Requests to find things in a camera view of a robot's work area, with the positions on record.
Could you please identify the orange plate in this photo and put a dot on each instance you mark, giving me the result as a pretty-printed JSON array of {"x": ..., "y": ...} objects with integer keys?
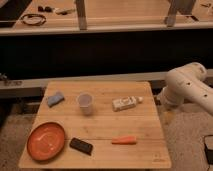
[{"x": 46, "y": 141}]

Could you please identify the metal frame leg left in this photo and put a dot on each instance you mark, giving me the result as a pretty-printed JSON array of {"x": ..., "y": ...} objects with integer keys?
[{"x": 81, "y": 13}]

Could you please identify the orange pepper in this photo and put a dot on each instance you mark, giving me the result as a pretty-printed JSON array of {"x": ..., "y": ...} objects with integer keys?
[{"x": 127, "y": 140}]

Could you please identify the metal frame leg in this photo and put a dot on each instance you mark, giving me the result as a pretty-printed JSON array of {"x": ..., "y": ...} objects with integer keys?
[
  {"x": 185, "y": 7},
  {"x": 81, "y": 13}
]

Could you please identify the clear plastic cup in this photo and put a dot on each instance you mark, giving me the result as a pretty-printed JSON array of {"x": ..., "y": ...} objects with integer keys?
[{"x": 85, "y": 102}]

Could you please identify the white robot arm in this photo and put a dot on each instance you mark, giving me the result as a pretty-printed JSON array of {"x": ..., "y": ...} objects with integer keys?
[{"x": 187, "y": 82}]

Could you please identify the black rectangular block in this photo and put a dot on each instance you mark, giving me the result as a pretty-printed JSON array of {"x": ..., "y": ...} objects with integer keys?
[{"x": 81, "y": 146}]

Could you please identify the blue sponge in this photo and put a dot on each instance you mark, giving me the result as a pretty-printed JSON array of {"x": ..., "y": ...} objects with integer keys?
[{"x": 55, "y": 99}]

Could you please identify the dark small objects on bench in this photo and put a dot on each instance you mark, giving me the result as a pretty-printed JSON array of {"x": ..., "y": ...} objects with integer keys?
[{"x": 45, "y": 9}]

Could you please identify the white object on bench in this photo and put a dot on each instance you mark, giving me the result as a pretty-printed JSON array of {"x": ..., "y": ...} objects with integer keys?
[{"x": 64, "y": 11}]

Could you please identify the metal frame leg right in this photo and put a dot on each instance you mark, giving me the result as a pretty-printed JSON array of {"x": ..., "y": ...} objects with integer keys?
[{"x": 185, "y": 7}]

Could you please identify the white tube box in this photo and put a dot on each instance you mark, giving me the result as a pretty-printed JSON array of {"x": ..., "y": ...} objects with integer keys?
[{"x": 126, "y": 103}]

